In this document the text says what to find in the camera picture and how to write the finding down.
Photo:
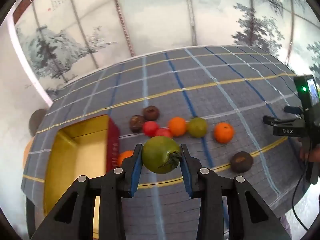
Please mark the grey round stool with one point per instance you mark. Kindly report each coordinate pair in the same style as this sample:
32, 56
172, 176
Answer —
37, 122

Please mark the grey plaid tablecloth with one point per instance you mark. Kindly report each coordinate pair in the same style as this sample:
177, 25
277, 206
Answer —
200, 92

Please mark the orange round stool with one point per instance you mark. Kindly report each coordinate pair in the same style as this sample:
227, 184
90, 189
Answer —
28, 152

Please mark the red and gold box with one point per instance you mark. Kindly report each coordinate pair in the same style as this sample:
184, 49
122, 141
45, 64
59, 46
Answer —
75, 155

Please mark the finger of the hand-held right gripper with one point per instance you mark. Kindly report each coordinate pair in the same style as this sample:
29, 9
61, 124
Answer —
292, 110
282, 128

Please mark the orange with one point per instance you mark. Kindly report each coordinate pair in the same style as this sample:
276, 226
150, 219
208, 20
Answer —
123, 157
177, 126
224, 133

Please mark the green tomato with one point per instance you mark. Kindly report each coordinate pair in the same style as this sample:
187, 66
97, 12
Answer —
160, 155
198, 127

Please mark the dark brown round fruit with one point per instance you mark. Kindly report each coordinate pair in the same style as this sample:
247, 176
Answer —
241, 162
151, 112
135, 123

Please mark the red tomato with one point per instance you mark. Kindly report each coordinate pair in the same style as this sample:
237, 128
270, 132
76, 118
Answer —
150, 129
163, 132

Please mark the person's right hand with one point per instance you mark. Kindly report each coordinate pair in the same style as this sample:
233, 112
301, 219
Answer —
308, 153

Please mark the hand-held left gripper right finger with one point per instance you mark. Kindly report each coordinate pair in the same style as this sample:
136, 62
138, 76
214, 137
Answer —
186, 176

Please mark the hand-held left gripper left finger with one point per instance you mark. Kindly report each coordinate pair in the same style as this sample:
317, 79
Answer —
136, 173

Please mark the painted landscape folding screen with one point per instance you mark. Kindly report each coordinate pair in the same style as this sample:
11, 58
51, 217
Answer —
155, 17

